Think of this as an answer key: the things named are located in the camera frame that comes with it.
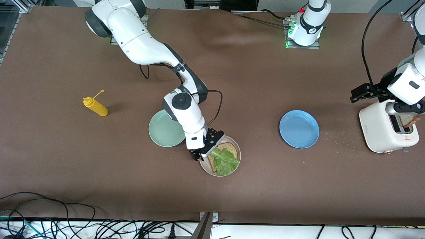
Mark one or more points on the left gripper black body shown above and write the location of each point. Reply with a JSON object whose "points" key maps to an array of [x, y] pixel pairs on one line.
{"points": [[382, 88]]}

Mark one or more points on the brown bread slice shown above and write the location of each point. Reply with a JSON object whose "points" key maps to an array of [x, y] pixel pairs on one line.
{"points": [[410, 120], [229, 147]]}

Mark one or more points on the green lettuce leaf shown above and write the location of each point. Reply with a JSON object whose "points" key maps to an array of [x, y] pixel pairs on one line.
{"points": [[225, 164]]}

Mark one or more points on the yellow mustard squeeze bottle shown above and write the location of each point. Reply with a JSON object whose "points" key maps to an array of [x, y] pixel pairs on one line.
{"points": [[98, 109]]}

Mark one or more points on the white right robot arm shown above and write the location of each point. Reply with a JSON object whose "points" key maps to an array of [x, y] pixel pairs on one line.
{"points": [[139, 43]]}

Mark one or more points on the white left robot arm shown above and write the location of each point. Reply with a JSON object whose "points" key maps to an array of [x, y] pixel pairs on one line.
{"points": [[310, 23]]}

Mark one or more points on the beige plate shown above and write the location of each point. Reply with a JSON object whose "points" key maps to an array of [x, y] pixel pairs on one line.
{"points": [[205, 166]]}

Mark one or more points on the mint green plate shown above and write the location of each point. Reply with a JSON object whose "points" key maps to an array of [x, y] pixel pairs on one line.
{"points": [[159, 132]]}

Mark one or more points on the blue plate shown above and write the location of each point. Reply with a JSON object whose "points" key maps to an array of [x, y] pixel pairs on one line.
{"points": [[298, 129]]}

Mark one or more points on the white toaster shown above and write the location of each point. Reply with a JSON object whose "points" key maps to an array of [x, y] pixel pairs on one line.
{"points": [[377, 129]]}

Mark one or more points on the brown table cover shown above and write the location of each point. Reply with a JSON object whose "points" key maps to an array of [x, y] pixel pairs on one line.
{"points": [[265, 83]]}

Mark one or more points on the black power plug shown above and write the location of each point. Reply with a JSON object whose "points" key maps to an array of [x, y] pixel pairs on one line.
{"points": [[171, 232]]}

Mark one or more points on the black equipment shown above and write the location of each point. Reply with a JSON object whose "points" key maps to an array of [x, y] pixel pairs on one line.
{"points": [[239, 4]]}

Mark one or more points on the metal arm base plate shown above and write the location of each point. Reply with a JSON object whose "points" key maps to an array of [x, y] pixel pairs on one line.
{"points": [[112, 41], [313, 46]]}

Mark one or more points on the metal post bracket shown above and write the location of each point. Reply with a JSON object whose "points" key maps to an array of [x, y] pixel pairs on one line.
{"points": [[204, 229]]}

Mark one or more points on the aluminium frame corner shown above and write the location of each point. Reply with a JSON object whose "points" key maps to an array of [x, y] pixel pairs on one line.
{"points": [[23, 8], [405, 17]]}

